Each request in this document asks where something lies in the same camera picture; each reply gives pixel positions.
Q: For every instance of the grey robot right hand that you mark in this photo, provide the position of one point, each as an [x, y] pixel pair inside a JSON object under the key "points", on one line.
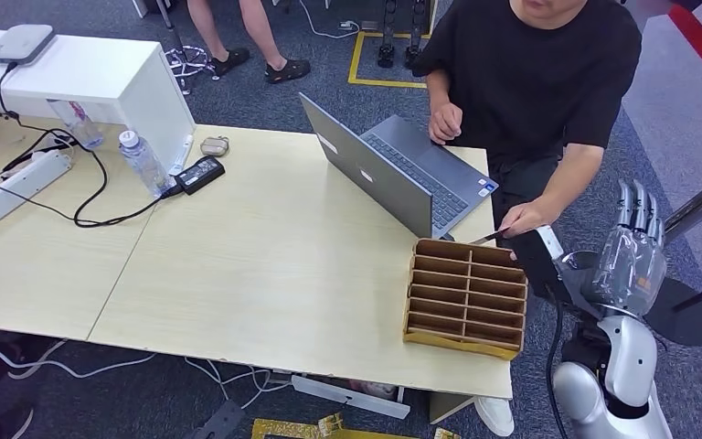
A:
{"points": [[629, 266]]}

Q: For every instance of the person's left hand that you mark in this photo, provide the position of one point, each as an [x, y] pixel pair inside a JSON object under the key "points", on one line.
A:
{"points": [[526, 217]]}

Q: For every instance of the person's right hand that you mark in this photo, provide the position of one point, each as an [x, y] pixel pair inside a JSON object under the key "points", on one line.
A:
{"points": [[445, 123]]}

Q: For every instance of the printed hotel card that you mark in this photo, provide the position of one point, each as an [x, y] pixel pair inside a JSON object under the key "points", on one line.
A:
{"points": [[489, 237]]}

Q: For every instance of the wooden card organizer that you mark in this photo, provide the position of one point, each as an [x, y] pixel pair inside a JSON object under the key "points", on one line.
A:
{"points": [[466, 297]]}

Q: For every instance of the person's left forearm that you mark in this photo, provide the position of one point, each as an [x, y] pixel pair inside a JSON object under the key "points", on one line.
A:
{"points": [[572, 179]]}

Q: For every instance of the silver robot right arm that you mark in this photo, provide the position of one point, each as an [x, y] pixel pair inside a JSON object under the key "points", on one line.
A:
{"points": [[629, 369]]}

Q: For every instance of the seated person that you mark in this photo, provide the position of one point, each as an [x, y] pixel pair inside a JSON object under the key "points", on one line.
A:
{"points": [[526, 72]]}

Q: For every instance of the standing person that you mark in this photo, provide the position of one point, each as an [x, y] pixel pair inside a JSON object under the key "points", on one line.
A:
{"points": [[254, 24]]}

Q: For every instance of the black stand leg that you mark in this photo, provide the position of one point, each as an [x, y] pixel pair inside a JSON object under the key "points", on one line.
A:
{"points": [[386, 54], [411, 56]]}

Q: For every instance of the grey laptop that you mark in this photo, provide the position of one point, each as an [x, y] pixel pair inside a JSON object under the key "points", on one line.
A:
{"points": [[387, 176]]}

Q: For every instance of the black stanchion base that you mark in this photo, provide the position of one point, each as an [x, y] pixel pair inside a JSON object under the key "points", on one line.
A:
{"points": [[687, 321]]}

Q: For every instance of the yellow floor tape square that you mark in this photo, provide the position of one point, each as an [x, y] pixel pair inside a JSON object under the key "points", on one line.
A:
{"points": [[356, 60]]}

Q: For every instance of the black shoe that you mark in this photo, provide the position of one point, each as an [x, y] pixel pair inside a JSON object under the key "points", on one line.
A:
{"points": [[230, 60], [288, 70]]}

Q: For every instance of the white shoe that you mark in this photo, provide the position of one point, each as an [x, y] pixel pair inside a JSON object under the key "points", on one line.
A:
{"points": [[495, 415]]}

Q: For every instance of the beige desk leg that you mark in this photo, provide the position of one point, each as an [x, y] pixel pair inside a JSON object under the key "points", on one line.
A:
{"points": [[445, 406]]}

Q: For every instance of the small yellow cardboard scrap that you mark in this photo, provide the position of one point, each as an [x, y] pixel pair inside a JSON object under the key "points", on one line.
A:
{"points": [[446, 434]]}

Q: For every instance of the beige earbud case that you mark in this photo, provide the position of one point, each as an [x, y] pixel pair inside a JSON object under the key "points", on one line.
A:
{"points": [[215, 146]]}

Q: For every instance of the black power adapter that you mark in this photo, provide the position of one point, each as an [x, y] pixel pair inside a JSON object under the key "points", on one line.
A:
{"points": [[199, 174]]}

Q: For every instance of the white bar under desk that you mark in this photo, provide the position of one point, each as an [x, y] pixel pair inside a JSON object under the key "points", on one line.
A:
{"points": [[351, 397]]}

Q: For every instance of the chrome chair base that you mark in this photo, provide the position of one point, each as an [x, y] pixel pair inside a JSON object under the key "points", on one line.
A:
{"points": [[187, 60]]}

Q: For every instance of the clear water bottle white cap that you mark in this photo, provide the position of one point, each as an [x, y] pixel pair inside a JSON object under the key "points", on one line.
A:
{"points": [[144, 165]]}

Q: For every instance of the yellow cardboard piece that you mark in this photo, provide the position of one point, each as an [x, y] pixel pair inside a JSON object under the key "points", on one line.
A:
{"points": [[290, 430]]}

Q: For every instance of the white cabinet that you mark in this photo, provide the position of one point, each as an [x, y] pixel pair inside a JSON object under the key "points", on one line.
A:
{"points": [[96, 72]]}

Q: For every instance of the clear bottle red label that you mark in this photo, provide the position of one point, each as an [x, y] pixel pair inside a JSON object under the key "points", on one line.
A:
{"points": [[78, 126]]}

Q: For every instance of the grey router box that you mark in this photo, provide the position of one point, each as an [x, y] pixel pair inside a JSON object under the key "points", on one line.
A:
{"points": [[21, 43]]}

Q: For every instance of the white power strip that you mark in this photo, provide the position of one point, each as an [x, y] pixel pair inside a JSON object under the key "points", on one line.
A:
{"points": [[10, 191]]}

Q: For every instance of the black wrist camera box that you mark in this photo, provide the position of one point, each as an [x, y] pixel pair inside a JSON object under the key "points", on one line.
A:
{"points": [[539, 260]]}

